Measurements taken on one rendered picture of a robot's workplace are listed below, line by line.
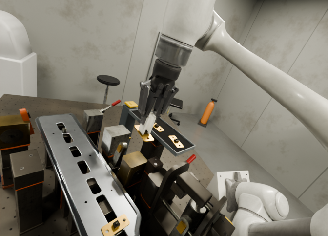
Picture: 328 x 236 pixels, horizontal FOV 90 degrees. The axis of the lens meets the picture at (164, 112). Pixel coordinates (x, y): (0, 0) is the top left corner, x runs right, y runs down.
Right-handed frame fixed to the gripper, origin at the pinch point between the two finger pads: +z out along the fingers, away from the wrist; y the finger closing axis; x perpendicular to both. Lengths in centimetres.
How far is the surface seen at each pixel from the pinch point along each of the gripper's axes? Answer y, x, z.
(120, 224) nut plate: 7.1, 13.7, 29.5
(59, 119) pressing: 17, -50, 33
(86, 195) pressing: 14.4, -0.4, 30.6
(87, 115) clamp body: 5, -45, 27
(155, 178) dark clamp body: -8.2, 6.4, 21.9
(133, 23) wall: -105, -255, -19
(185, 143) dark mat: -26.6, -1.0, 13.9
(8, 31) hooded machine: 48, -202, 28
